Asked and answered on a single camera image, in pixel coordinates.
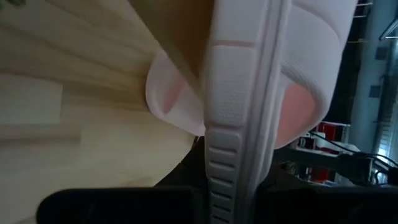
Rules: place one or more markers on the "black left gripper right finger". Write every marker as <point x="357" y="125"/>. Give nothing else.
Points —
<point x="326" y="205"/>

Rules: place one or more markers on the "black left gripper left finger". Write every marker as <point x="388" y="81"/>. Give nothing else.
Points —
<point x="124" y="207"/>

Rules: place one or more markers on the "pink slide sandal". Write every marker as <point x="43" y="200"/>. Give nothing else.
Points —
<point x="233" y="93"/>
<point x="174" y="102"/>

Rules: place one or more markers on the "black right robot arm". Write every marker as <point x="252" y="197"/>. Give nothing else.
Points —
<point x="351" y="165"/>

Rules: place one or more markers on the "red cart with black top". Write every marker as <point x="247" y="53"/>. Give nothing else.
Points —
<point x="325" y="130"/>

